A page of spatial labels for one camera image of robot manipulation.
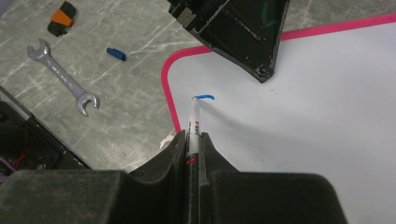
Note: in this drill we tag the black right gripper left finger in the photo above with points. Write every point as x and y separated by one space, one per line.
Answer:
148 195

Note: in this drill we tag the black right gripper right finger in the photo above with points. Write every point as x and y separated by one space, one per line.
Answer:
229 196

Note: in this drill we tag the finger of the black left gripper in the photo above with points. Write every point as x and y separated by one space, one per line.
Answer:
245 32

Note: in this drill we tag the white blue whiteboard marker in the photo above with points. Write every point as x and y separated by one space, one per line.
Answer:
192 164

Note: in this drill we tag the pink framed whiteboard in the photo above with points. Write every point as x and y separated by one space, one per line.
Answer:
329 109

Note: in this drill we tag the blue marker cap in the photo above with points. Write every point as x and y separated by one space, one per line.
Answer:
116 53

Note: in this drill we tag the silver open-end wrench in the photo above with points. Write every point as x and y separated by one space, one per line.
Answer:
82 96

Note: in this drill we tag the black orange hex key set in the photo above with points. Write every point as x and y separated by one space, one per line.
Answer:
62 19

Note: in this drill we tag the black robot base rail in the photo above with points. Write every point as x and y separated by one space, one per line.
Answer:
26 143

